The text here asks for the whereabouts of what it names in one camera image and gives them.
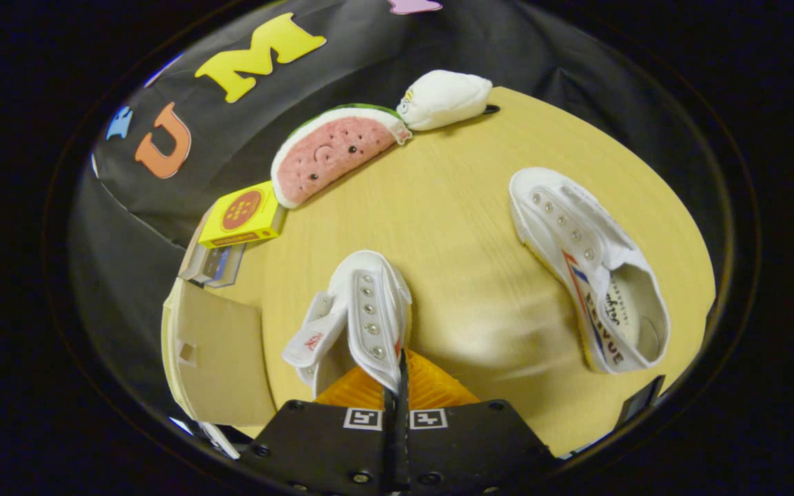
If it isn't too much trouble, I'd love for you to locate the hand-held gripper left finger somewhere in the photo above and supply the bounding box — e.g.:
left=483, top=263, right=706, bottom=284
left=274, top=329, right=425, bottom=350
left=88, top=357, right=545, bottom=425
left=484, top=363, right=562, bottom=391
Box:
left=238, top=350, right=403, bottom=494

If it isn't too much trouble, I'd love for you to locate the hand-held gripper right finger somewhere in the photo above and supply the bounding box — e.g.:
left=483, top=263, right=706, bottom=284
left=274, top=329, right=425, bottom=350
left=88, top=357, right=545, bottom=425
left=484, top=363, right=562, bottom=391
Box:
left=402, top=350, right=557, bottom=494

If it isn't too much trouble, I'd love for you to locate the cream storage box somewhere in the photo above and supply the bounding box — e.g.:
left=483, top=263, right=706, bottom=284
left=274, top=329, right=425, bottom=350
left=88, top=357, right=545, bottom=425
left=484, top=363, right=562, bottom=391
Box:
left=161, top=277, right=278, bottom=428

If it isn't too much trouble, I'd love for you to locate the white canvas shoe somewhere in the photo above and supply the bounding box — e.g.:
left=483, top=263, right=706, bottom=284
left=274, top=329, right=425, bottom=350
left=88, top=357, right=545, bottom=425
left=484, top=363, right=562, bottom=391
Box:
left=508, top=167, right=672, bottom=375
left=281, top=249, right=414, bottom=401

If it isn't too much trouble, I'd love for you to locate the yellow book with red circle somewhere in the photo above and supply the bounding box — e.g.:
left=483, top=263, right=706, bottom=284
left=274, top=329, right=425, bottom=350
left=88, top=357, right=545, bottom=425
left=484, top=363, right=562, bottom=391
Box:
left=197, top=180, right=288, bottom=249

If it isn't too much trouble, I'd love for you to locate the watermelon slice plush toy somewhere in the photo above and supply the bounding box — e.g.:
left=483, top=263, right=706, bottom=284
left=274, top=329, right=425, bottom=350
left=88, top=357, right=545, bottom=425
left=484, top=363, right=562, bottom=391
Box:
left=270, top=103, right=414, bottom=210

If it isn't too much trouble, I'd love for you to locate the white plush toy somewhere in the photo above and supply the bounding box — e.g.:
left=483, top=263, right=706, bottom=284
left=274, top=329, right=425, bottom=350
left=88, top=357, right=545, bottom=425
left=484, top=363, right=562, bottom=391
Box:
left=396, top=69, right=502, bottom=132

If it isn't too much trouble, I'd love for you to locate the black table edge bracket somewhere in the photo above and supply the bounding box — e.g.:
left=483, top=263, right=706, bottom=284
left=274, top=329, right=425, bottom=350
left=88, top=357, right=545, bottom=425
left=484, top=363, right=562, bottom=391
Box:
left=613, top=375, right=666, bottom=433

